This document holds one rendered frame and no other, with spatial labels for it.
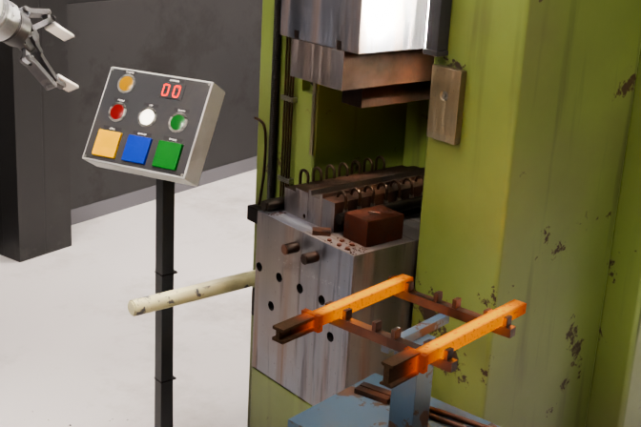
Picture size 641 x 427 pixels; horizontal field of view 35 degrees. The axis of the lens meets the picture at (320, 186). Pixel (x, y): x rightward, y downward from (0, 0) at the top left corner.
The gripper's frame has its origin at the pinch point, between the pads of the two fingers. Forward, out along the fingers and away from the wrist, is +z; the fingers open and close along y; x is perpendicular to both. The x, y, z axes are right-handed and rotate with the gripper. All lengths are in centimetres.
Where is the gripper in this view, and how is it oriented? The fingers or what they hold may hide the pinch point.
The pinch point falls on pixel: (68, 61)
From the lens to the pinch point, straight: 242.9
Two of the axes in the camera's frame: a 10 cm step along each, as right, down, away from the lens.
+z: 4.4, 2.9, 8.5
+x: -8.8, 3.1, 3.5
